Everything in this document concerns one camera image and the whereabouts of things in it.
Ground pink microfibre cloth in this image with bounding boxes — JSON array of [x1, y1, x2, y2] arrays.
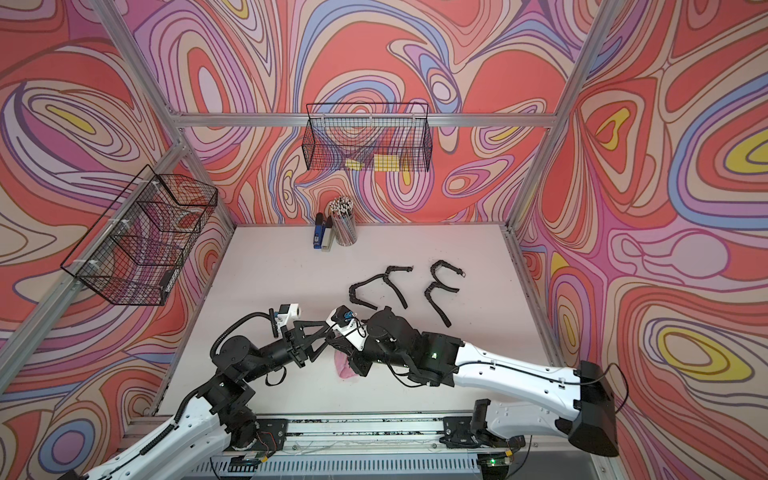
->
[[334, 351, 358, 380]]

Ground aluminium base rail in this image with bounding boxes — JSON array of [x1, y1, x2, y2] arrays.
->
[[119, 410, 595, 463]]

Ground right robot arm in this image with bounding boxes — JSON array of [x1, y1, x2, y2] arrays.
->
[[326, 306, 619, 458]]

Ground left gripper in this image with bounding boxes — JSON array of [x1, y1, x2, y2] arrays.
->
[[239, 325, 333, 388]]

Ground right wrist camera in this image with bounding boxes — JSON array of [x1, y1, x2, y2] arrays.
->
[[326, 305, 367, 355]]

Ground wall wire basket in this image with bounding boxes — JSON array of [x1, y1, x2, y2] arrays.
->
[[60, 166, 218, 306], [302, 101, 433, 172]]

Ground back wall wire basket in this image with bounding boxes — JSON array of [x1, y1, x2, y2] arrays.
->
[[302, 101, 433, 172]]

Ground yellow sponge in basket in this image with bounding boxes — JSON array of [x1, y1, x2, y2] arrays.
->
[[373, 154, 401, 172]]

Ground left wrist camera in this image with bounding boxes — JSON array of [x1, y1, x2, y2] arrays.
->
[[268, 303, 301, 338]]

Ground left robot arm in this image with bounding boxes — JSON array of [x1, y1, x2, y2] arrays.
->
[[61, 304, 332, 479]]

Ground blue marker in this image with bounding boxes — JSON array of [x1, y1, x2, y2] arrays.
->
[[313, 212, 325, 250]]

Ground pencil cup with pencils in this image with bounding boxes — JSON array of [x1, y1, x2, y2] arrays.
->
[[328, 196, 357, 246]]

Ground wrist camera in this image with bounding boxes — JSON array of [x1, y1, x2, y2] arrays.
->
[[326, 305, 367, 355], [268, 303, 301, 338]]

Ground left wall wire basket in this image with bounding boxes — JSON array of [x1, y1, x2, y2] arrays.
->
[[60, 166, 218, 306]]

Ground small yellow block in basket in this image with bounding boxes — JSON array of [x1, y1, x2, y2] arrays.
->
[[344, 159, 364, 171]]

